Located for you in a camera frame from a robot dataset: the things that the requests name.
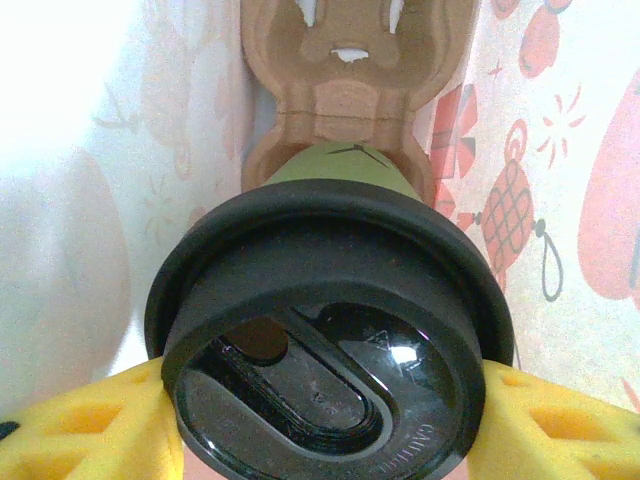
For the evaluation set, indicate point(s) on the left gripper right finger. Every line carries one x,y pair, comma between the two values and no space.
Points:
560,440

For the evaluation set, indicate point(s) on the black plastic cup lid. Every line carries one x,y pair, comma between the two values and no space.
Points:
325,350

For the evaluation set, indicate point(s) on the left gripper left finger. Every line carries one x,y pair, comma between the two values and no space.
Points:
80,440

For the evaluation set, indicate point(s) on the green paper coffee cup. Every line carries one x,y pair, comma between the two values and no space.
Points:
340,170

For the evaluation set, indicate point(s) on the red white paper gift bag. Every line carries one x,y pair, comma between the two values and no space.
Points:
575,150

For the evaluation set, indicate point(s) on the brown pulp cup carrier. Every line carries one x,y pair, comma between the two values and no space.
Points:
350,100

